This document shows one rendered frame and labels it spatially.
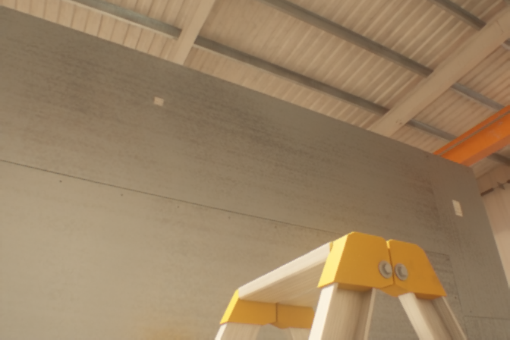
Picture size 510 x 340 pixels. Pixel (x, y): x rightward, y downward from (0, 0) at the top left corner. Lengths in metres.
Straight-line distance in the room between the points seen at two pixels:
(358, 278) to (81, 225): 0.80
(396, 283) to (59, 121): 1.02
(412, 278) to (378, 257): 0.06
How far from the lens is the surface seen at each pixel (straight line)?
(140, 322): 1.13
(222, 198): 1.31
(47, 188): 1.19
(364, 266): 0.56
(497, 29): 8.66
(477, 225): 2.23
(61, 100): 1.34
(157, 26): 7.81
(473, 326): 1.92
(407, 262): 0.62
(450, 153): 9.87
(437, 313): 0.68
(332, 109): 9.65
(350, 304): 0.56
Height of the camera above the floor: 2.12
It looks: 33 degrees up
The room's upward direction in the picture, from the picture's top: straight up
